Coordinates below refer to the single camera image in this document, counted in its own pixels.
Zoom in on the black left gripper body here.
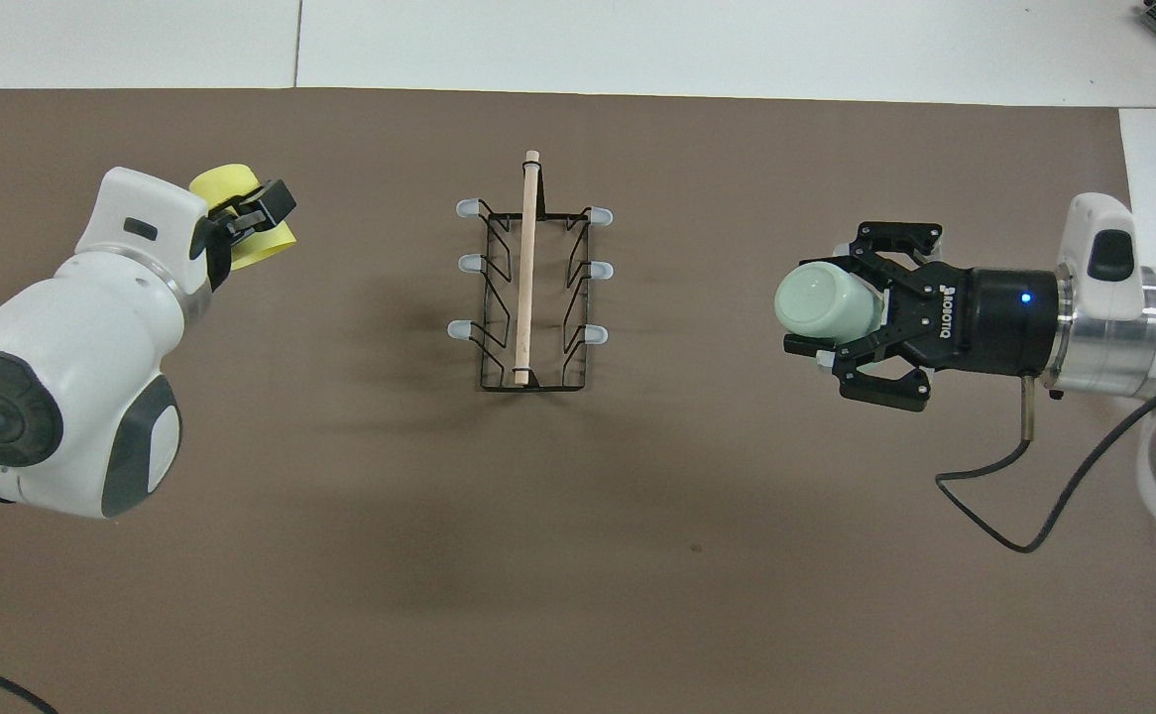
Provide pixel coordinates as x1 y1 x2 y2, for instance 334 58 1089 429
190 208 243 298

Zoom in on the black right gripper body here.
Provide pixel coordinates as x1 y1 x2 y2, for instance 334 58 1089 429
919 266 1061 378

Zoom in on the brown table mat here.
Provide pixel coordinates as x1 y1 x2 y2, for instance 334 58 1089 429
0 87 1156 714

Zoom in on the yellow plastic cup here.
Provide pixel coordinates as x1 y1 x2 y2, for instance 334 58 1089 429
189 164 298 269

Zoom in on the pale green plastic cup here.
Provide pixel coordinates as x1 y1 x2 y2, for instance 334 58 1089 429
774 260 887 354

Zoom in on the black wire cup rack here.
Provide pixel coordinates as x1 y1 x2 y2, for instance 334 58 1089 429
447 149 615 394

